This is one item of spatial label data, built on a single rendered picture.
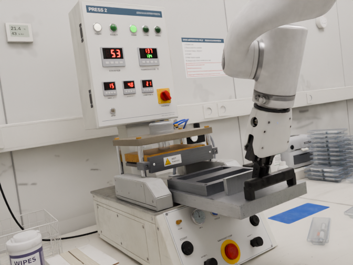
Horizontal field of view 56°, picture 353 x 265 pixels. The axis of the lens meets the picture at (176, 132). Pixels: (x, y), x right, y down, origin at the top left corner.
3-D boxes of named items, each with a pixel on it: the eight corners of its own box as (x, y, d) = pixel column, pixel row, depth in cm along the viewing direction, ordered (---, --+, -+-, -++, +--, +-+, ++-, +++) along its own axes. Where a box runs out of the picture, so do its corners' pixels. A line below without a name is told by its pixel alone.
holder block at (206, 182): (167, 188, 88) (166, 179, 88) (222, 173, 100) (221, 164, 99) (207, 196, 75) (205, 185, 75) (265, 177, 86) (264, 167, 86)
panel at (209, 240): (189, 289, 77) (162, 213, 82) (273, 247, 94) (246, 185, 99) (194, 289, 75) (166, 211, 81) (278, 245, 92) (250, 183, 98)
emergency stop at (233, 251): (226, 262, 85) (220, 246, 86) (237, 256, 87) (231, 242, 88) (230, 261, 84) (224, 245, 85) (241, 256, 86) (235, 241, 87)
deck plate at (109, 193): (90, 193, 119) (90, 190, 119) (169, 173, 139) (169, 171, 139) (154, 216, 81) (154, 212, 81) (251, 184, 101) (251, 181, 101)
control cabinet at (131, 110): (92, 190, 119) (66, 12, 116) (168, 172, 138) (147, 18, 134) (110, 196, 106) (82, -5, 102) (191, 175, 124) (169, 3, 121)
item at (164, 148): (125, 165, 108) (122, 137, 107) (180, 154, 120) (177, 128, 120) (152, 169, 94) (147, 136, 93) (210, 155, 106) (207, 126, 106)
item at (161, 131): (108, 166, 112) (103, 128, 111) (182, 151, 129) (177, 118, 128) (142, 171, 92) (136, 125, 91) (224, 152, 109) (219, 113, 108)
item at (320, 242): (329, 248, 90) (328, 240, 89) (307, 246, 92) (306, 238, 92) (331, 224, 106) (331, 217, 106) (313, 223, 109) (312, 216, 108)
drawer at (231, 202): (163, 202, 90) (159, 174, 89) (222, 184, 102) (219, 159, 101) (241, 224, 65) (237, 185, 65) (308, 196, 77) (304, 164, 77)
